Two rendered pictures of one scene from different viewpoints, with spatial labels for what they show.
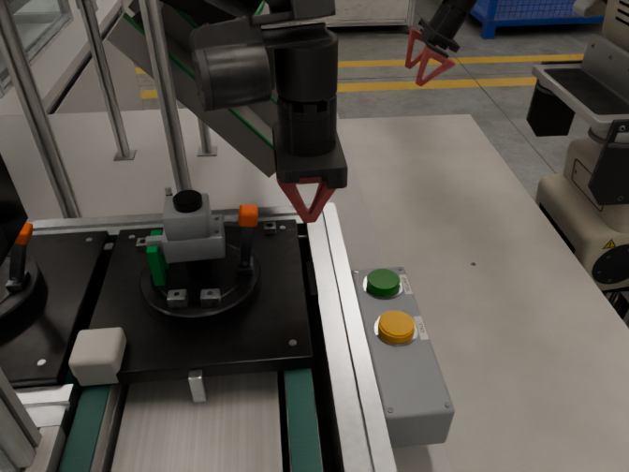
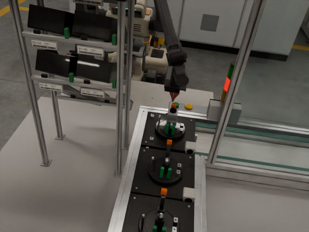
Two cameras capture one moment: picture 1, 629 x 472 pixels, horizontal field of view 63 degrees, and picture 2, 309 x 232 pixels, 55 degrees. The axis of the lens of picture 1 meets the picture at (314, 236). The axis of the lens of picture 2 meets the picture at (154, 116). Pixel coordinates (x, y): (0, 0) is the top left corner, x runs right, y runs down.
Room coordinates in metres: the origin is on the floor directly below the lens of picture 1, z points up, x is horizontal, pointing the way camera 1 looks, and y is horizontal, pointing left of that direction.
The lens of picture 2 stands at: (0.37, 1.18, 1.88)
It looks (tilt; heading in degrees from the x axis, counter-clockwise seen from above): 39 degrees down; 278
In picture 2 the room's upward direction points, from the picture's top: 7 degrees clockwise
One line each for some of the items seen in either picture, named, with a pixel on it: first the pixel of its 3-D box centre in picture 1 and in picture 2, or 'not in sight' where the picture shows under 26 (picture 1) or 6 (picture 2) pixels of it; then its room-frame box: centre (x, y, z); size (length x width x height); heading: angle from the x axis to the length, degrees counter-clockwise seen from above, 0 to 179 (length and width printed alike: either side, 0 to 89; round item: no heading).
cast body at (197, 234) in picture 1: (182, 224); (172, 117); (0.44, 0.14, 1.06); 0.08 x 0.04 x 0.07; 98
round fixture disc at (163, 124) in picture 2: (201, 277); (170, 129); (0.44, 0.13, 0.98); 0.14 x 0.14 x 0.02
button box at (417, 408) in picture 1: (393, 346); (187, 112); (0.38, -0.09, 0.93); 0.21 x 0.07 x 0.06; 6
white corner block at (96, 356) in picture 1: (99, 356); (190, 147); (0.34, 0.22, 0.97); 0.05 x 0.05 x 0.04; 6
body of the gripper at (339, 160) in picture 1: (307, 125); (176, 80); (0.46, 0.01, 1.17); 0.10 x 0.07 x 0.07; 6
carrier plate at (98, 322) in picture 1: (204, 289); (169, 131); (0.44, 0.13, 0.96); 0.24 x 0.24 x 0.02; 6
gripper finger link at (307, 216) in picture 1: (307, 180); (171, 93); (0.47, 0.01, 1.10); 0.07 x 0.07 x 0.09; 6
